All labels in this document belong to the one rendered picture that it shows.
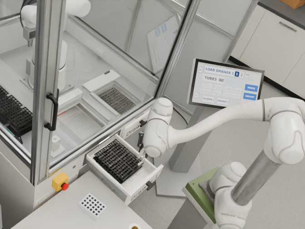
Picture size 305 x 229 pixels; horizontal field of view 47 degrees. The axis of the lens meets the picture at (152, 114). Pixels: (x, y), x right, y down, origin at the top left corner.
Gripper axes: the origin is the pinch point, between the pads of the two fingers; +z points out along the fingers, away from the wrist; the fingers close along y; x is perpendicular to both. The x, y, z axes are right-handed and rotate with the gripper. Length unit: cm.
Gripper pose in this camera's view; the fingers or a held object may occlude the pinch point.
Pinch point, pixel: (142, 154)
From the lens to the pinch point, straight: 190.8
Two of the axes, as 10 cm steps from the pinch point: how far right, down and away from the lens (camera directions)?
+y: -7.5, -6.0, 2.9
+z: -2.7, 6.7, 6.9
